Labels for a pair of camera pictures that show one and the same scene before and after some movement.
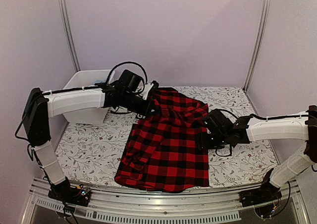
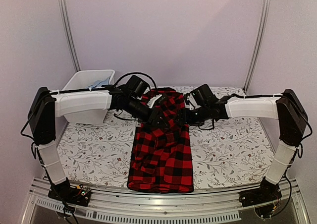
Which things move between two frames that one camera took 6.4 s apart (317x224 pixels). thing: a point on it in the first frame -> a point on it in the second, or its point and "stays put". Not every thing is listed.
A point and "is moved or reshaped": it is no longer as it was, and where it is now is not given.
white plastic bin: [86, 78] stays put
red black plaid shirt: [162, 152] is moved or reshaped
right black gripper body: [218, 140] -> [195, 119]
